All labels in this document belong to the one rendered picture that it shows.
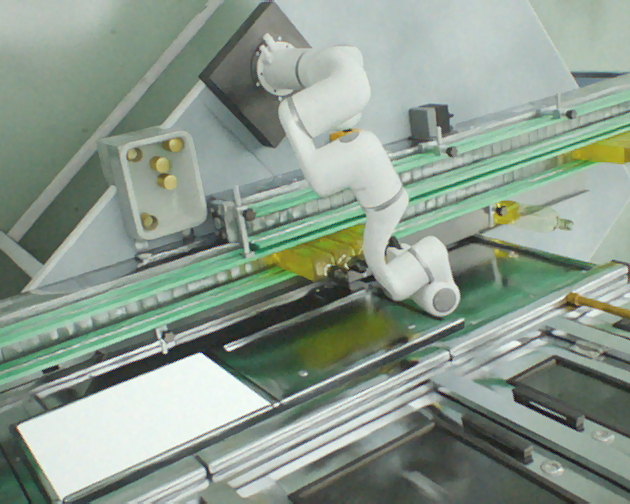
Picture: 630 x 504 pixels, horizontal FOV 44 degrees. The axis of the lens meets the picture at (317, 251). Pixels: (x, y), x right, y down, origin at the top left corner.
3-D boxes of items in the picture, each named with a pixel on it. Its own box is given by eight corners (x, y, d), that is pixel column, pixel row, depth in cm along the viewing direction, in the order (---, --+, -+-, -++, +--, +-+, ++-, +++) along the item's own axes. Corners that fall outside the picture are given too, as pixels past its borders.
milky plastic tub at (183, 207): (127, 236, 181) (141, 243, 174) (105, 142, 174) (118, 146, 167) (194, 216, 190) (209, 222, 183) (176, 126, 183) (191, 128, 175)
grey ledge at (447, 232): (329, 275, 212) (353, 285, 203) (324, 245, 209) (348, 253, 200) (562, 187, 258) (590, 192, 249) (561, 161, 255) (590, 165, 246)
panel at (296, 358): (11, 438, 153) (58, 521, 125) (7, 424, 152) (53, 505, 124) (372, 292, 196) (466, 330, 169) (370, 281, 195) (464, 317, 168)
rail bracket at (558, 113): (533, 117, 230) (569, 120, 220) (532, 93, 228) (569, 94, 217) (542, 115, 232) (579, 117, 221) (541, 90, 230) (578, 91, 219)
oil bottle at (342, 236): (312, 250, 196) (362, 269, 178) (309, 229, 194) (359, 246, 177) (330, 244, 198) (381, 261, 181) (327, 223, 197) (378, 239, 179)
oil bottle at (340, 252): (293, 258, 193) (341, 278, 176) (289, 237, 191) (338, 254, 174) (311, 252, 196) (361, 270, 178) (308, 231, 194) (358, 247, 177)
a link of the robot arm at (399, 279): (389, 174, 144) (434, 259, 154) (333, 214, 143) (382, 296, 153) (409, 186, 137) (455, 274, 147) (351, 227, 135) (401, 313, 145)
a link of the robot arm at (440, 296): (403, 266, 143) (444, 236, 144) (380, 251, 152) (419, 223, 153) (438, 326, 149) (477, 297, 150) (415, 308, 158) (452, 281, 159)
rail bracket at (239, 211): (228, 252, 182) (253, 263, 172) (215, 183, 177) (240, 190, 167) (239, 248, 184) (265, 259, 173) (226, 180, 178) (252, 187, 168)
